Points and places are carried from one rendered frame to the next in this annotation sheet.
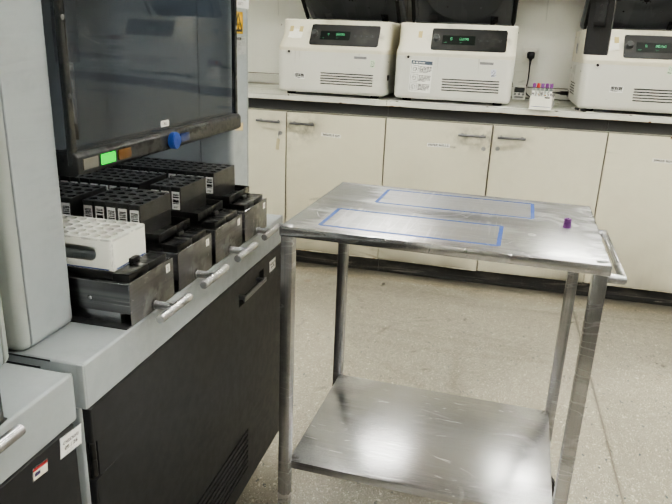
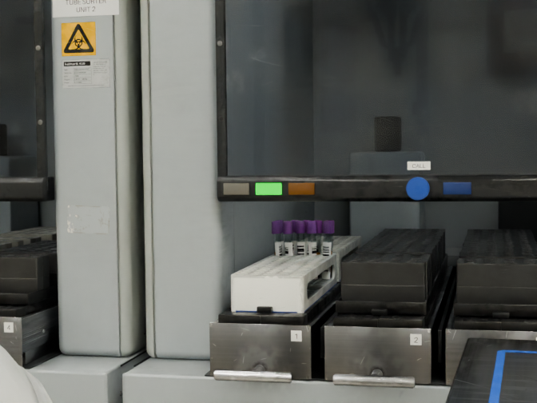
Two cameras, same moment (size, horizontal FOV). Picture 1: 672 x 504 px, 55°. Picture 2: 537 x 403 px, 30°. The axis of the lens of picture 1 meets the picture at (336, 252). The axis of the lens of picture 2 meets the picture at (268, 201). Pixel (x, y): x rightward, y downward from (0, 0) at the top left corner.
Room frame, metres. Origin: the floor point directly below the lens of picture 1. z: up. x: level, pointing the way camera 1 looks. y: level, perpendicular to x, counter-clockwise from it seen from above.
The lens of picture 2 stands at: (0.95, -1.00, 1.03)
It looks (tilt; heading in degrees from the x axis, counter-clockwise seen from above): 3 degrees down; 89
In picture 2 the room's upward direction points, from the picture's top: 1 degrees counter-clockwise
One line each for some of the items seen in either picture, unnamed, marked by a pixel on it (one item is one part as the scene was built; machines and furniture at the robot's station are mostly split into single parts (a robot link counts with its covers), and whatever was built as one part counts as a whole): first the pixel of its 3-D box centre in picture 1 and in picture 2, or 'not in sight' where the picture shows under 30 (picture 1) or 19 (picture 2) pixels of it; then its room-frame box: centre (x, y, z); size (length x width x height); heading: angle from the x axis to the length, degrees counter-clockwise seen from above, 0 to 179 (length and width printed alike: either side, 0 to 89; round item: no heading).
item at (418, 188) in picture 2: (174, 140); (418, 188); (1.16, 0.30, 0.98); 0.03 x 0.01 x 0.03; 167
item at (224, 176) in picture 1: (220, 181); not in sight; (1.41, 0.27, 0.85); 0.12 x 0.02 x 0.06; 166
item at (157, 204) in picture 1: (151, 214); (383, 284); (1.12, 0.34, 0.85); 0.12 x 0.02 x 0.06; 167
